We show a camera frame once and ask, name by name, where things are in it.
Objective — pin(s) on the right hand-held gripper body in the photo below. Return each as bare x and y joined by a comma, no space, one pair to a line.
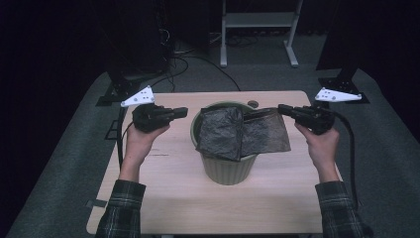
315,119

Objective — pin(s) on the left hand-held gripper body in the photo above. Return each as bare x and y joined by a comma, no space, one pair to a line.
148,117

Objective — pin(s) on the black plastic garbage bag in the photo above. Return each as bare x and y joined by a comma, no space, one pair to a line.
221,132

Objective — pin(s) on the green ribbed waste bin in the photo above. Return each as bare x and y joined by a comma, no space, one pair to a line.
224,172

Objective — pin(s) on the person's right hand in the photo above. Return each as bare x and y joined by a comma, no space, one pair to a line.
322,147

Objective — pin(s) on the person's left hand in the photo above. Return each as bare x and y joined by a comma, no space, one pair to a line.
140,145

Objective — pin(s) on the black stand base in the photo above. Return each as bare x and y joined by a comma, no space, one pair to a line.
343,84
115,92

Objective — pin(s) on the dark equipment cabinet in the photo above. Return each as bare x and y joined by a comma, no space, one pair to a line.
138,36

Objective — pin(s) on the white metal stand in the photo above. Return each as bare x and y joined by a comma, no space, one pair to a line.
257,20

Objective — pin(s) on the dark tape strip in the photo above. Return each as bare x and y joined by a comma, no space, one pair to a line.
95,203

